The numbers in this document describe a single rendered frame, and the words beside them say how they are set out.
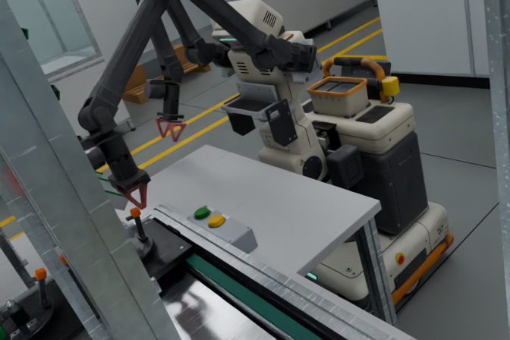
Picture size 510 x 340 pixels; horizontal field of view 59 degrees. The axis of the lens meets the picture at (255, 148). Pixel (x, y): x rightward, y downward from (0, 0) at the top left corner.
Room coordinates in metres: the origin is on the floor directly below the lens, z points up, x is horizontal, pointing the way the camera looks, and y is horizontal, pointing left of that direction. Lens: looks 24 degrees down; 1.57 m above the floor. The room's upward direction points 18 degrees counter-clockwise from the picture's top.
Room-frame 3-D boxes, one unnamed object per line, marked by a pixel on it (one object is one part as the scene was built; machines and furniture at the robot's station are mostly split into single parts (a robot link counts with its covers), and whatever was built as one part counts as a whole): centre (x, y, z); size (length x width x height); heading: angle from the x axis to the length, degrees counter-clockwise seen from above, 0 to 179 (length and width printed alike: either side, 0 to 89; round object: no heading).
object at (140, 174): (0.98, 0.31, 1.18); 0.10 x 0.07 x 0.07; 32
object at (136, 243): (0.94, 0.38, 0.98); 0.14 x 0.14 x 0.02
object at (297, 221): (1.20, 0.26, 0.84); 0.90 x 0.70 x 0.03; 31
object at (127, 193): (0.99, 0.31, 1.11); 0.07 x 0.07 x 0.09; 32
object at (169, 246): (0.94, 0.38, 0.96); 0.24 x 0.24 x 0.02; 32
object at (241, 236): (0.98, 0.15, 0.93); 0.21 x 0.07 x 0.06; 32
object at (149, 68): (6.66, 0.97, 0.20); 1.20 x 0.80 x 0.41; 121
